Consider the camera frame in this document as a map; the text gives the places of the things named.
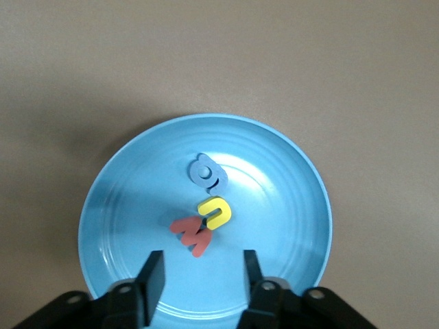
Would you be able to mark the red foam small w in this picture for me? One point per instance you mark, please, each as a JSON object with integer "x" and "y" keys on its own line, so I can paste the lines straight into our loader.
{"x": 192, "y": 236}

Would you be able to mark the blue plastic plate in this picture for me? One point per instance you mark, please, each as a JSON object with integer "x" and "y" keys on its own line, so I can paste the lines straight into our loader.
{"x": 137, "y": 205}

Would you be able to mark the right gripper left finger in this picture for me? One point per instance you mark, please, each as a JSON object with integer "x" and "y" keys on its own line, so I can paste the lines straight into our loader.
{"x": 154, "y": 274}

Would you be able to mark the yellow foam letter u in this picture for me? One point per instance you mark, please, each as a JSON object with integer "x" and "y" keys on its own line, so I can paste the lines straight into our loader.
{"x": 224, "y": 212}

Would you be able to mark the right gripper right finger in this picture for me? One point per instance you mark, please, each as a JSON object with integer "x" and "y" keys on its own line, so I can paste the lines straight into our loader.
{"x": 255, "y": 274}

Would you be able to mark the blue foam letter g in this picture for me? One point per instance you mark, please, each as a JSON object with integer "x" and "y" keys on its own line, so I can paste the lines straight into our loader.
{"x": 195, "y": 178}

